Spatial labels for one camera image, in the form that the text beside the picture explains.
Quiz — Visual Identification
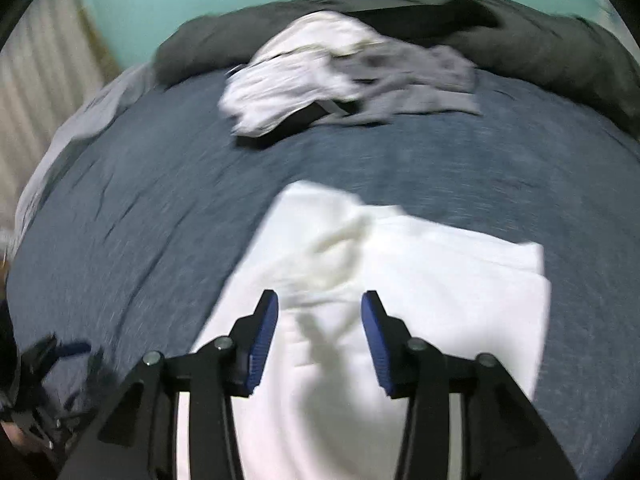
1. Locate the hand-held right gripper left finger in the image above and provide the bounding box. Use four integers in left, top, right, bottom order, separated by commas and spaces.
60, 289, 280, 480

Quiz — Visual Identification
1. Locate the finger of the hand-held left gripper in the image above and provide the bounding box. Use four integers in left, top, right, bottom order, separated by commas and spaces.
55, 341, 93, 362

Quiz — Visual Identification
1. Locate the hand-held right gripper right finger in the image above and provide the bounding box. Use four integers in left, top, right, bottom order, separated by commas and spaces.
361, 290, 581, 480

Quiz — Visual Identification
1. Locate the white long-sleeve shirt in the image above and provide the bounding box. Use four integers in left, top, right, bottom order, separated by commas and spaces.
175, 180, 551, 480

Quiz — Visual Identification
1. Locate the blue patterned bed sheet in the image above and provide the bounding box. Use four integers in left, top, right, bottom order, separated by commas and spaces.
5, 67, 640, 480

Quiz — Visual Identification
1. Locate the light grey sheet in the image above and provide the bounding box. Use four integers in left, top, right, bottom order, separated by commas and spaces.
15, 65, 156, 256

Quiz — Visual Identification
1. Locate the white black-trimmed garment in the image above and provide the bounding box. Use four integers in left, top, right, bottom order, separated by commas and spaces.
217, 10, 386, 151

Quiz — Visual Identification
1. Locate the pale pleated curtain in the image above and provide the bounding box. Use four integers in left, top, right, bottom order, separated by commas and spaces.
0, 0, 111, 221

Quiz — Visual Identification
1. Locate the black garment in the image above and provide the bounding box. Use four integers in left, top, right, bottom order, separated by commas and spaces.
345, 0, 501, 41

